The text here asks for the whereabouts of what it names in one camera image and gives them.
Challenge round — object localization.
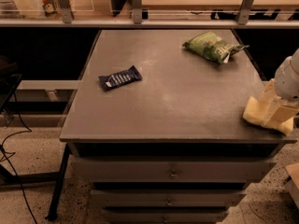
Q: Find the drawer with knob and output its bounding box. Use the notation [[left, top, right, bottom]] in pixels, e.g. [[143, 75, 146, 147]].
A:
[[91, 189, 246, 208], [73, 157, 275, 183], [102, 208, 228, 224]]

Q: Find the black floor cable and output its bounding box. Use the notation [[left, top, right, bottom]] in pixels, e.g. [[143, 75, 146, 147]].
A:
[[0, 91, 39, 224]]

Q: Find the bottom drawer with knob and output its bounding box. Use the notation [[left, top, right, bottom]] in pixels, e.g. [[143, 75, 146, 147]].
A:
[[102, 208, 228, 224]]

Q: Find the dark chair at left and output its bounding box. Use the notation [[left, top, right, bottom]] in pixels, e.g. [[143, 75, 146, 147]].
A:
[[0, 56, 22, 112]]

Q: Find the yellow sponge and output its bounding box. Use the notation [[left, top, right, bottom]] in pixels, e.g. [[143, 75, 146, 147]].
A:
[[243, 96, 293, 135]]

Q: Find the top drawer with knob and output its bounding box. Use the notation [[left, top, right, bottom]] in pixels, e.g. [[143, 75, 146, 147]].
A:
[[73, 157, 275, 183]]

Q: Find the grey drawer cabinet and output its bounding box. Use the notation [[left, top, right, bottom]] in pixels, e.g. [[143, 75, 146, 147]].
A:
[[60, 30, 289, 217]]

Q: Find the black table leg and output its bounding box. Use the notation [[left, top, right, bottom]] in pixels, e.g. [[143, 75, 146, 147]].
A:
[[46, 146, 70, 221]]

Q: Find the green jalapeno chip bag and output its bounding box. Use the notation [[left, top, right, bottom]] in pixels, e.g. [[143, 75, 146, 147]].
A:
[[182, 32, 246, 64]]

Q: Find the dark blue snack bar wrapper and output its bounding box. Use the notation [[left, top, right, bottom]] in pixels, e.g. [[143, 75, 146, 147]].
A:
[[98, 66, 142, 91]]

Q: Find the middle drawer with knob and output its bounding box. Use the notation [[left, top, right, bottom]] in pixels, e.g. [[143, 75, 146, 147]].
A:
[[91, 189, 246, 208]]

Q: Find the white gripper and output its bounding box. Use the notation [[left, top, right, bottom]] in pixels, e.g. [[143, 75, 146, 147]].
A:
[[258, 49, 299, 130]]

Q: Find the metal shelf rail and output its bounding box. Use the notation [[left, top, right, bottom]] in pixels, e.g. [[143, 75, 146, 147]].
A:
[[0, 0, 299, 29]]

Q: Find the cardboard box corner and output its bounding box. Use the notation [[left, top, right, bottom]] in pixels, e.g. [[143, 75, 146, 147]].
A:
[[285, 163, 299, 209]]

